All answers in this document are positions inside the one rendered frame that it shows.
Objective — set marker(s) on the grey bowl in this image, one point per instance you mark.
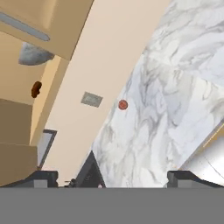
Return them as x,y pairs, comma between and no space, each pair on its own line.
33,55

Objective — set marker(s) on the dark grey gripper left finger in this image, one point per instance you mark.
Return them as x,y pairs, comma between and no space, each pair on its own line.
43,178

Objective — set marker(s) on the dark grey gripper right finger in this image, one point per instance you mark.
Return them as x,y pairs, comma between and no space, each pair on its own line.
179,178

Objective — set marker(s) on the tan open wall cabinet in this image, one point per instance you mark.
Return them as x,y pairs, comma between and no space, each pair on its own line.
14,122

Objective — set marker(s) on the brown lumpy item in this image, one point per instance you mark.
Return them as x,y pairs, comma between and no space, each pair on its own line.
36,89

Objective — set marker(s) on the black angular appliance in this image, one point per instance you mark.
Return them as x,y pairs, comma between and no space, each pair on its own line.
89,173

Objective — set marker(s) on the dark-framed grey panel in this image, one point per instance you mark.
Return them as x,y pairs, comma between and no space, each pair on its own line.
43,148

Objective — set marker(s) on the grey wall outlet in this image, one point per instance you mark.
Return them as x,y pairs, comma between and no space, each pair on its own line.
91,99

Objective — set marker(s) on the small red round object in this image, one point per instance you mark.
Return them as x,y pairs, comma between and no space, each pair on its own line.
122,104

